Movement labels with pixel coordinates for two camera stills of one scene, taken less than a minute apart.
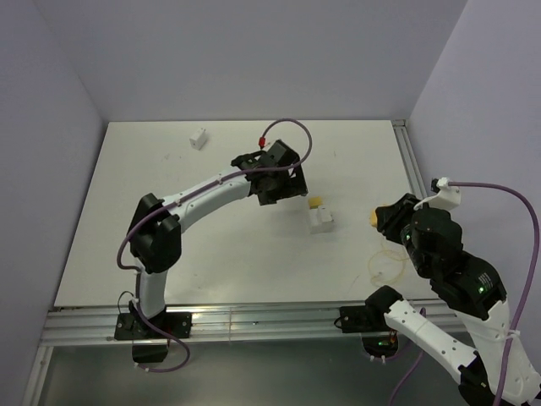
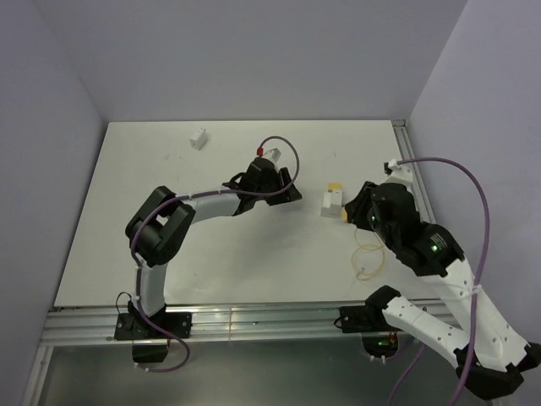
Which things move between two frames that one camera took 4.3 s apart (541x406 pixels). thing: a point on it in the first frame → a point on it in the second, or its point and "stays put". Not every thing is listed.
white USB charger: x=199 y=139 stays put
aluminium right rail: x=410 y=158 stays put
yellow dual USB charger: x=314 y=202 → x=335 y=186
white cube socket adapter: x=314 y=215 → x=332 y=204
